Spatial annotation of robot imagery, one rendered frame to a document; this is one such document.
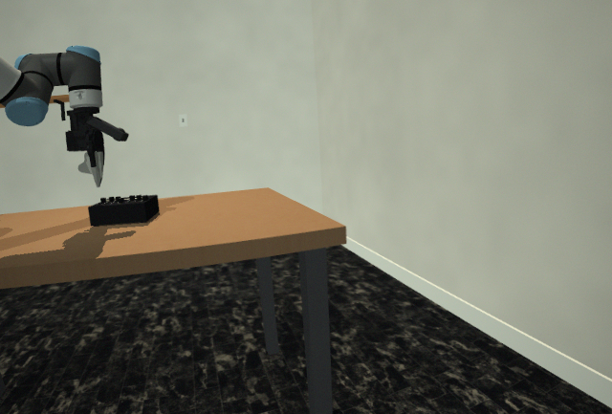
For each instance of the black lighting desk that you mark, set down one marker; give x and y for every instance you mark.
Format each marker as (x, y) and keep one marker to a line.
(119, 210)

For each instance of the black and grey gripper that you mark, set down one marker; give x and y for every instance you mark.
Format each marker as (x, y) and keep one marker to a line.
(91, 140)

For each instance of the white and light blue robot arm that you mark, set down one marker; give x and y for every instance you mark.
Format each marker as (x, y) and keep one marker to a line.
(26, 90)

